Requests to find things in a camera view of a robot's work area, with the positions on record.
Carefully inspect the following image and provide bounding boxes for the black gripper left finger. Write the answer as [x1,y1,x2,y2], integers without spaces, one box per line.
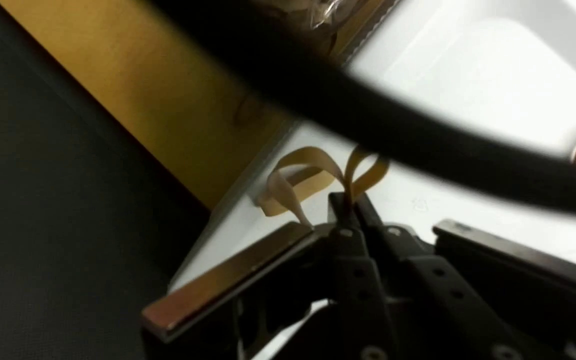
[142,193,396,360]

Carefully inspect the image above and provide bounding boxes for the white plastic box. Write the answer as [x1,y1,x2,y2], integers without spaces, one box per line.
[166,0,576,360]

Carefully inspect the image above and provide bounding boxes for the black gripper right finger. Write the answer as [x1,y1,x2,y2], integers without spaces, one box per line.
[355,194,576,360]

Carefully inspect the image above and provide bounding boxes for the wide tan rubber band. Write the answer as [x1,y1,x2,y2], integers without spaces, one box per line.
[259,146,346,226]

